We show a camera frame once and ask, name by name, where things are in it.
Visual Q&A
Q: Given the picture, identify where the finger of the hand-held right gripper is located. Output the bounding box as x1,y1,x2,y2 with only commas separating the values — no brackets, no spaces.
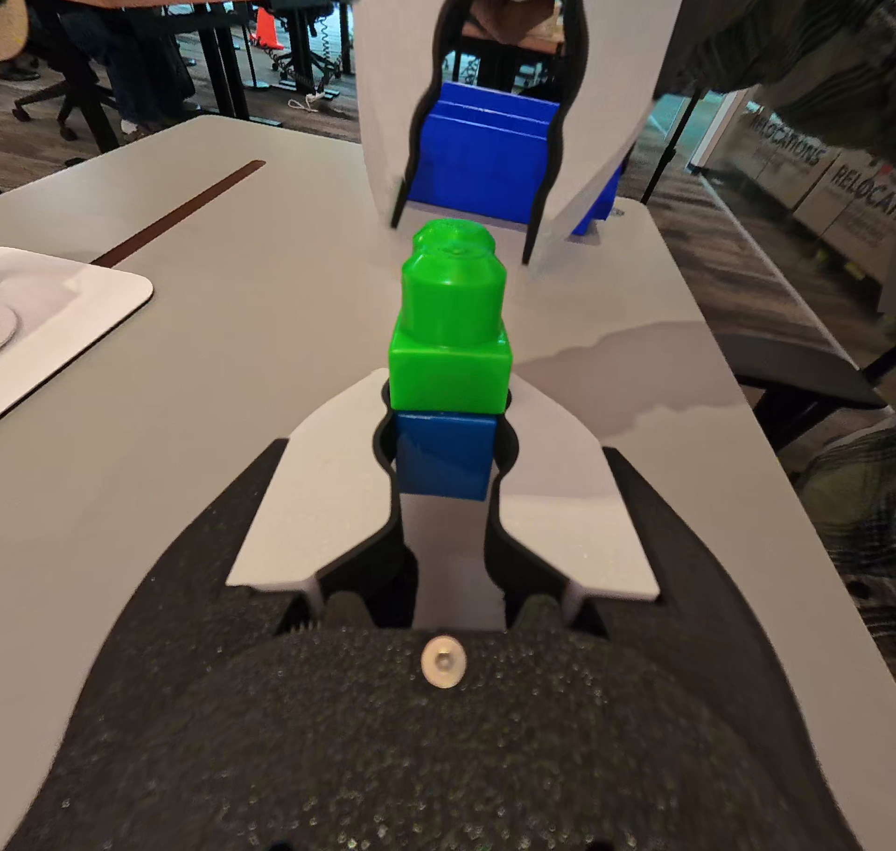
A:
521,0,700,266
356,0,485,230

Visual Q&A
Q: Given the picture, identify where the coiled black cable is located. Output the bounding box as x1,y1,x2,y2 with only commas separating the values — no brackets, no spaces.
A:
318,7,341,89

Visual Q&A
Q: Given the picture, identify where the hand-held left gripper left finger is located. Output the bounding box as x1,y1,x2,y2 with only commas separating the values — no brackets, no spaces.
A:
225,368,407,615

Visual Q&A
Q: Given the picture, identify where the person's right forearm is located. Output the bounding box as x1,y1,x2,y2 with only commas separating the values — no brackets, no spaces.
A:
654,0,896,159

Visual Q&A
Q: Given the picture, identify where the green mega block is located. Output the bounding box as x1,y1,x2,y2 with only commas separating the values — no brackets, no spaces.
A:
388,219,513,416

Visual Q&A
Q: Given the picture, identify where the blue plastic bin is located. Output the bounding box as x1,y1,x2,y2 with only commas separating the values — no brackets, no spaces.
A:
408,81,624,237

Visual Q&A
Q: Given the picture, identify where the blue mega block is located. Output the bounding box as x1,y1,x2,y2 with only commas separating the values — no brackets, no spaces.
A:
394,412,498,502

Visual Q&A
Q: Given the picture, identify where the white document holder stand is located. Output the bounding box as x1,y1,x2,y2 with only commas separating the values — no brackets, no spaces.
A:
0,247,154,416

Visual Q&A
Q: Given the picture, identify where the white printed moving box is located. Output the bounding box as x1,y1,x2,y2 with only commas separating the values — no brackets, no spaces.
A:
791,147,896,306
742,98,841,211

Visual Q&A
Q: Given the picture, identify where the black office chair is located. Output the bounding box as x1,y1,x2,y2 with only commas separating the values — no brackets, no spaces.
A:
13,60,120,141

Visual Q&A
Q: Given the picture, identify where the black tripod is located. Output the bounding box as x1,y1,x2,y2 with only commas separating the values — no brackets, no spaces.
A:
640,88,704,204

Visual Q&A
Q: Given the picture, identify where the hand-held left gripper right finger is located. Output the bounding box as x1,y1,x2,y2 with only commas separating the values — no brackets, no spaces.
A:
486,374,662,621

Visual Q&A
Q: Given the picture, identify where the tan wooden backing board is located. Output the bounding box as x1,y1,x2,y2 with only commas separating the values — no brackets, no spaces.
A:
0,0,29,63

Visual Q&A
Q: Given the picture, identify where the person's right hand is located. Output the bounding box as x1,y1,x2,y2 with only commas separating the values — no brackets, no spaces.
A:
468,0,562,45

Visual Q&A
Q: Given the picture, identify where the black flat platform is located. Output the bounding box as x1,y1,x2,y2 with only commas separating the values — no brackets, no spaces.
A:
728,273,889,446

